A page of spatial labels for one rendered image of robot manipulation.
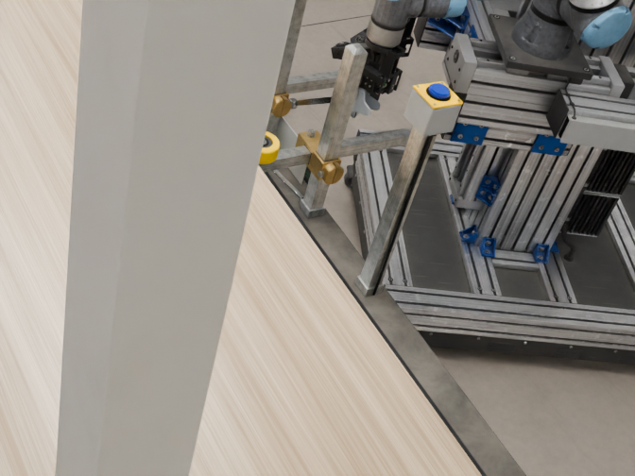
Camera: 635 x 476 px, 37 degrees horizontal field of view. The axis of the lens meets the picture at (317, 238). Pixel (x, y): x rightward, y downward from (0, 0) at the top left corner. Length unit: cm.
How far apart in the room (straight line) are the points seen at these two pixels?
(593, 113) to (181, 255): 214
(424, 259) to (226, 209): 264
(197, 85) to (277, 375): 134
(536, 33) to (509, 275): 92
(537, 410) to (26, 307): 178
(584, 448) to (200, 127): 272
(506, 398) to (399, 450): 143
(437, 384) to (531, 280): 115
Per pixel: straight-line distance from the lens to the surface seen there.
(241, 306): 171
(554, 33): 240
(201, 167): 33
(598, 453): 300
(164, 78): 30
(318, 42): 425
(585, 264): 323
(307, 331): 170
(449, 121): 179
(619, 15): 225
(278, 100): 227
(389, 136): 227
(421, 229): 307
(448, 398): 196
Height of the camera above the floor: 214
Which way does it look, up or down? 41 degrees down
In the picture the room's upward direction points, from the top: 17 degrees clockwise
